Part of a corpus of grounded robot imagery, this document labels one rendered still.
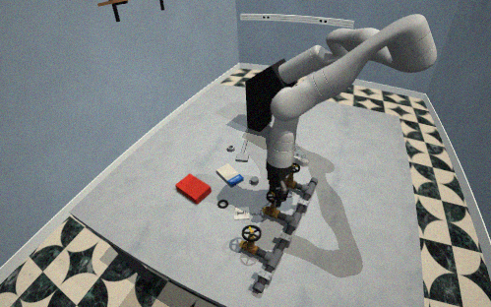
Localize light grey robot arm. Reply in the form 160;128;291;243
267;14;437;168

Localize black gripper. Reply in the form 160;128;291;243
266;161;292;208

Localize white tag on grey metal chain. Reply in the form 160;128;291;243
234;206;264;220

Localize red rectangular block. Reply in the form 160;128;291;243
175;174;212;205

